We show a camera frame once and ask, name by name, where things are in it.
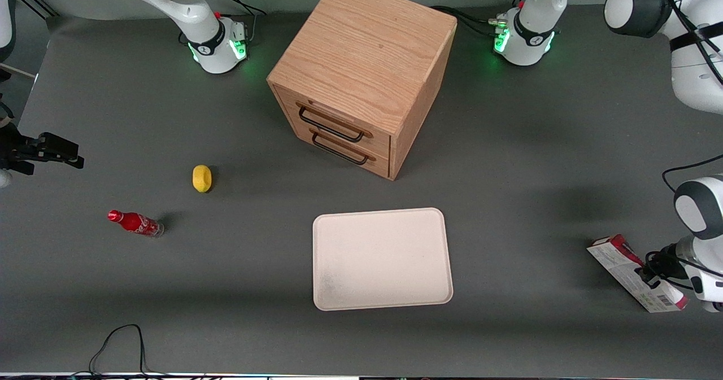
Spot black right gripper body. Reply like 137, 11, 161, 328
0, 124, 39, 164

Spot red cookie box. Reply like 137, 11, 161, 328
587, 234, 689, 313

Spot cream rectangular tray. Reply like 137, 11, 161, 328
312, 208, 454, 312

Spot red cola bottle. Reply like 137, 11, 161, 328
107, 209, 165, 238

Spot yellow lemon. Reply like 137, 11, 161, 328
193, 165, 213, 193

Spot dark grey table mat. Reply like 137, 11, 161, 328
0, 0, 723, 376

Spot oak wooden drawer cabinet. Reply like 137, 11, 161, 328
267, 0, 458, 181

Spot thin black looped cable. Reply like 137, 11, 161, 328
71, 324, 170, 378

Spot black right arm base cables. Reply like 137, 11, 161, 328
215, 0, 267, 45

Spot black arm base cables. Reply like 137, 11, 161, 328
432, 0, 529, 40
215, 0, 267, 45

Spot long black drawer handle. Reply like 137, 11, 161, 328
298, 104, 365, 143

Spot short black drawer handle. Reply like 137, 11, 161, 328
311, 132, 371, 166

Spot black left arm base cables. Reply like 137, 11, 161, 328
432, 0, 529, 40

